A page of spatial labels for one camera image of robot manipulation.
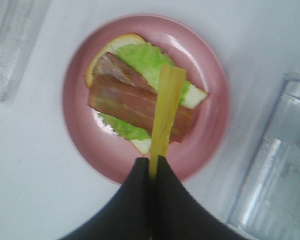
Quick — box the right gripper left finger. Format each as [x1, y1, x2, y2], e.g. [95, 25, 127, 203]
[63, 157, 152, 240]

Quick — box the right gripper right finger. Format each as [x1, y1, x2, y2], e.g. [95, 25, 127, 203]
[152, 156, 245, 240]

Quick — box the short bacon strip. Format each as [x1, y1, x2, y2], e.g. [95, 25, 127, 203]
[87, 74, 200, 145]

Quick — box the bread slice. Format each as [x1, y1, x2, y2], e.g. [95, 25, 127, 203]
[86, 33, 210, 155]

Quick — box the yellow cheese slice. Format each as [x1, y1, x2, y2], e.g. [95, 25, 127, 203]
[149, 64, 187, 182]

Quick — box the long bacon strip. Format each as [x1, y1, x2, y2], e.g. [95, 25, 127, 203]
[92, 52, 157, 95]

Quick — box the green lettuce leaf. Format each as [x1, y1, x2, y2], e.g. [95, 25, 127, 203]
[92, 43, 195, 143]

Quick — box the pink round plate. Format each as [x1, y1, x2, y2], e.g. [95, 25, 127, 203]
[63, 14, 231, 184]

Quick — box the right clear plastic tray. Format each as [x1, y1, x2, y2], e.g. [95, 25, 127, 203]
[228, 70, 300, 240]

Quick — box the clear plastic tray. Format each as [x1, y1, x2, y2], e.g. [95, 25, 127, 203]
[228, 70, 300, 240]
[0, 0, 51, 103]

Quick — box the left clear plastic tray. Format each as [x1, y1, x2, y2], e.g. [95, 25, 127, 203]
[0, 0, 51, 103]

